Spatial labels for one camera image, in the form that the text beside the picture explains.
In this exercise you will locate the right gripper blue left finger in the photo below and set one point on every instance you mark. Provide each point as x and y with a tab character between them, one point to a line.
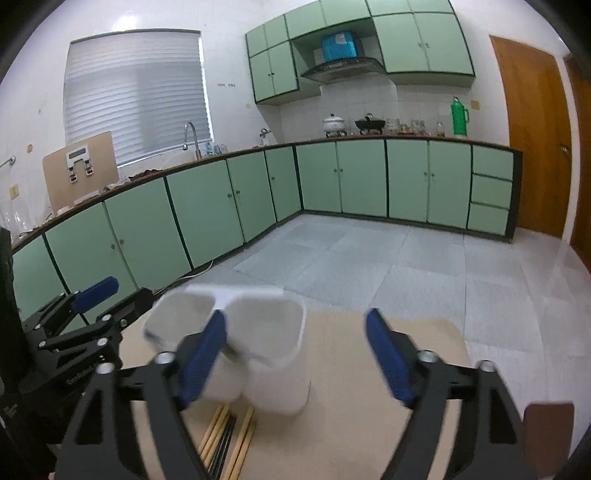
101	441

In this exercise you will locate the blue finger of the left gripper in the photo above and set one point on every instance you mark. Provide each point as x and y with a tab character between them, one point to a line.
57	314
106	318

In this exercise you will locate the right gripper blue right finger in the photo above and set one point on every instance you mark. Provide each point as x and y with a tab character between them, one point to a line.
488	442

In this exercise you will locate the plain bamboo chopstick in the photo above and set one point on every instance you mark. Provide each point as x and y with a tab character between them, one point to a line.
242	452

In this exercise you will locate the red-handled bamboo chopstick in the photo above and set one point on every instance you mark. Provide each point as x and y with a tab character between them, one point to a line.
230	464

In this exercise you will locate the white twin-compartment utensil holder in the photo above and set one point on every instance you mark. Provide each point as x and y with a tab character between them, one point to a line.
265	361

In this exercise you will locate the green lower kitchen cabinets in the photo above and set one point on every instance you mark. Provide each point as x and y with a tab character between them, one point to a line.
152	231

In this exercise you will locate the chrome kitchen faucet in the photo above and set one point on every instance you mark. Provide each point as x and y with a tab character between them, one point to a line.
190	137

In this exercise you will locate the brown chair seat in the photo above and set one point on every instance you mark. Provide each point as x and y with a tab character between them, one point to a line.
547	436

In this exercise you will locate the clear glass pitcher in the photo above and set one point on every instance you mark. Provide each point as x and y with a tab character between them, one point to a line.
16	218

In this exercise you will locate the brown board with device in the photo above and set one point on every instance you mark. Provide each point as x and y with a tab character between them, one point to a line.
79	171

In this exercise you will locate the white window blind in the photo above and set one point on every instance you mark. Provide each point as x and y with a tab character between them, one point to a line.
142	86

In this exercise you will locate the white cooking pot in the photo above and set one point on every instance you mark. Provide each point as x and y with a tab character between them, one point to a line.
334	126

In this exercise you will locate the wooden door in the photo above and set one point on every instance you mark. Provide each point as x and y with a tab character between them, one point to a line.
539	126
580	239

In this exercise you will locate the green thermos flask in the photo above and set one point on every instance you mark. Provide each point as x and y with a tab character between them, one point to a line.
460	118

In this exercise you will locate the black wok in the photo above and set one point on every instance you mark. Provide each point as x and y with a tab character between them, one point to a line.
370	125

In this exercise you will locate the glass jars on counter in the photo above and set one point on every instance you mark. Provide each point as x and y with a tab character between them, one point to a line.
415	127

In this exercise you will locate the black range hood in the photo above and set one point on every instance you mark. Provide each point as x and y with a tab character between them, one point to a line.
344	69

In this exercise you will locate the blue box above hood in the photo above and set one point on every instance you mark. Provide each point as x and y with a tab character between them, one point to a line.
341	45

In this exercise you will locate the wall towel rail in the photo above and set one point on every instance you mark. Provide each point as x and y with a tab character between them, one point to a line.
9	162

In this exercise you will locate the green upper wall cabinets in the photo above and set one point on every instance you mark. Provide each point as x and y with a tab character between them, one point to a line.
417	42

